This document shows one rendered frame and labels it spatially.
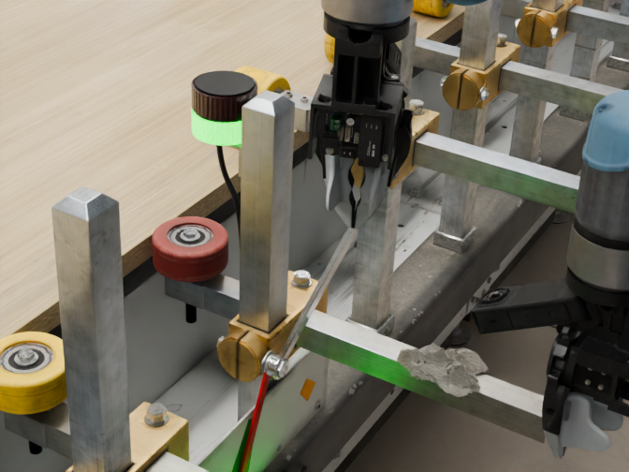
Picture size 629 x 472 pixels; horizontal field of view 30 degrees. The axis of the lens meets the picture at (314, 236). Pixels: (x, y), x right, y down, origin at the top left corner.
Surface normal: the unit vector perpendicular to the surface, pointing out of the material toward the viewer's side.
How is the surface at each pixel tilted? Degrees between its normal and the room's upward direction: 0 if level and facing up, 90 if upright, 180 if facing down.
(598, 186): 91
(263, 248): 90
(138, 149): 0
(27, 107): 0
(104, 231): 90
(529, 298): 30
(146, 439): 0
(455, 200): 90
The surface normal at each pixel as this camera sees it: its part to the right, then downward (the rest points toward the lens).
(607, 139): -0.79, 0.25
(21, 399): 0.07, 0.53
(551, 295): -0.39, -0.89
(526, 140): -0.51, 0.44
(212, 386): 0.04, -0.85
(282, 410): 0.86, 0.30
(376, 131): -0.18, 0.51
